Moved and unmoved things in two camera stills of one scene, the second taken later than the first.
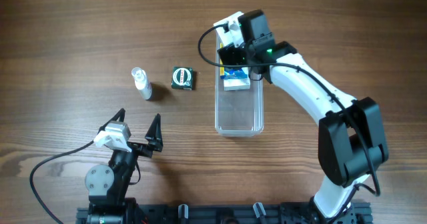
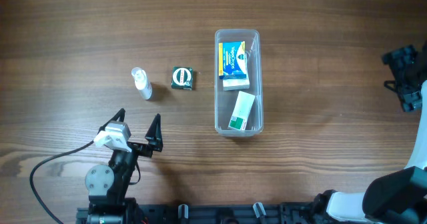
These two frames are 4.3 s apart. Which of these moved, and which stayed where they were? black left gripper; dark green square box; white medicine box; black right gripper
Moved: black right gripper
Stayed: black left gripper; white medicine box; dark green square box
